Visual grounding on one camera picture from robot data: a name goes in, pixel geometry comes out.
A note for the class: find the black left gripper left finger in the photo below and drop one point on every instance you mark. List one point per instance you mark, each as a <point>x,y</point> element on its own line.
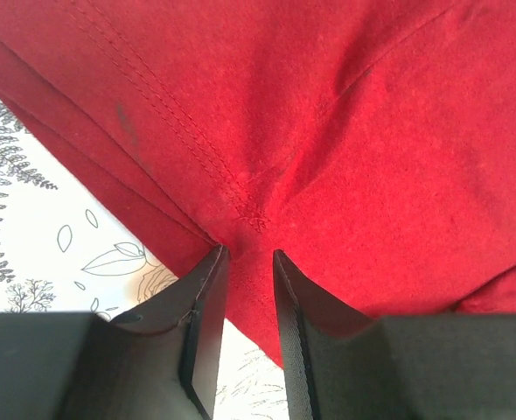
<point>158,360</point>

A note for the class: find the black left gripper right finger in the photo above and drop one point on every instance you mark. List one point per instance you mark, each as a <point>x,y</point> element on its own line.
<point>340,364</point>

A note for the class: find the floral patterned table cloth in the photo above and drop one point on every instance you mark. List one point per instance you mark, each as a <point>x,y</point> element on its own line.
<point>61,250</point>

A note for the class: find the dark red t shirt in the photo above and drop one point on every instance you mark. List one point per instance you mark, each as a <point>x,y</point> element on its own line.
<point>373,141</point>

